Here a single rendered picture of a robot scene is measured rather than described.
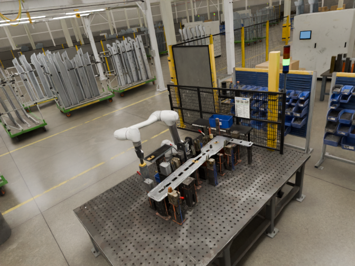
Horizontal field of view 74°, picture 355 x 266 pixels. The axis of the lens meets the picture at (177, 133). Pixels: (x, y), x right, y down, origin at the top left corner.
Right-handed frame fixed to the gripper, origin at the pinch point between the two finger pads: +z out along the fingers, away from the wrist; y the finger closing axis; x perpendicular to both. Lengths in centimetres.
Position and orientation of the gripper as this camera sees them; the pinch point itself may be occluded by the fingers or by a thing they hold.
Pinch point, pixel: (141, 161)
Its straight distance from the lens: 259.4
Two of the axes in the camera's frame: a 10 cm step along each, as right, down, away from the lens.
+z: 1.5, 8.9, 4.4
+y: 7.6, 1.8, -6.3
